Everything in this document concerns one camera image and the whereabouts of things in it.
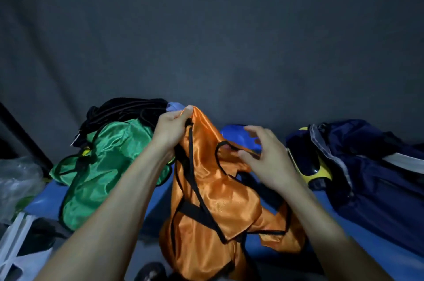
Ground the person's right hand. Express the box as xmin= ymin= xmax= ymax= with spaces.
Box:
xmin=237 ymin=125 xmax=304 ymax=194

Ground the person's left hand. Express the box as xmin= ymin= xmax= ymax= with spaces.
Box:
xmin=151 ymin=105 xmax=195 ymax=156

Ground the orange satin garment black trim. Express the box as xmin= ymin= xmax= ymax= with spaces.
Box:
xmin=159 ymin=106 xmax=307 ymax=281

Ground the person's left forearm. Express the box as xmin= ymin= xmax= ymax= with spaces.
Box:
xmin=35 ymin=143 xmax=174 ymax=281

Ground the person's right forearm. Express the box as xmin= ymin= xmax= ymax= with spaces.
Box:
xmin=281 ymin=181 xmax=393 ymax=281

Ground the bright blue satin garment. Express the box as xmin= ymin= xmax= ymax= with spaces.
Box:
xmin=220 ymin=124 xmax=263 ymax=153

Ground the yellow and navy garment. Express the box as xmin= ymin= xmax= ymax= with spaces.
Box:
xmin=286 ymin=127 xmax=333 ymax=189

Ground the green satin garment black trim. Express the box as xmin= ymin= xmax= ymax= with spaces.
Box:
xmin=50 ymin=119 xmax=175 ymax=232

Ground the navy jacket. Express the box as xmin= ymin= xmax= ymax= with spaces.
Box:
xmin=286 ymin=119 xmax=424 ymax=257

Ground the black shoe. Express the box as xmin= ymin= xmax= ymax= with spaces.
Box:
xmin=134 ymin=262 xmax=168 ymax=281

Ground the black pole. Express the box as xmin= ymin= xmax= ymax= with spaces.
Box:
xmin=0 ymin=102 xmax=54 ymax=169

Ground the clear plastic bag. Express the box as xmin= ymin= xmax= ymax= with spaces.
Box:
xmin=0 ymin=156 xmax=46 ymax=225

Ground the white bag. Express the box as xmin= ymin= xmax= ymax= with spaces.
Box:
xmin=0 ymin=212 xmax=54 ymax=281

